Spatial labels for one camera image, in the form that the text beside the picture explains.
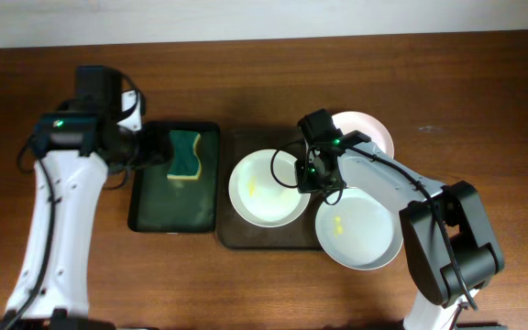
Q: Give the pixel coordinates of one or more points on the light blue plate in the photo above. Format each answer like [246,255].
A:
[356,231]

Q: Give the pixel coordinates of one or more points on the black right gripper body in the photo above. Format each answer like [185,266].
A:
[310,179]

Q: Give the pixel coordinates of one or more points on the white plate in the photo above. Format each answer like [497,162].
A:
[260,189]

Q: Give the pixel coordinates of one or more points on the brown serving tray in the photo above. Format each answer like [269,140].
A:
[232,230]

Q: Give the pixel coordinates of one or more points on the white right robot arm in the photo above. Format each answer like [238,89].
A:
[451,250]

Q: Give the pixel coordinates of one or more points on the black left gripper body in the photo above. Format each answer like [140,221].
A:
[142,148]

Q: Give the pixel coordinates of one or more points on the black water tray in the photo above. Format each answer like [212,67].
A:
[163,203]

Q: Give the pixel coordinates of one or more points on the pink plate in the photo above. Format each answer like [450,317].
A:
[350,120]

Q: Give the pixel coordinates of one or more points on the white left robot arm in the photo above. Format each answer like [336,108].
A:
[74,155]

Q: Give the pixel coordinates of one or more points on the green and yellow sponge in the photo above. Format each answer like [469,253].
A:
[185,165]

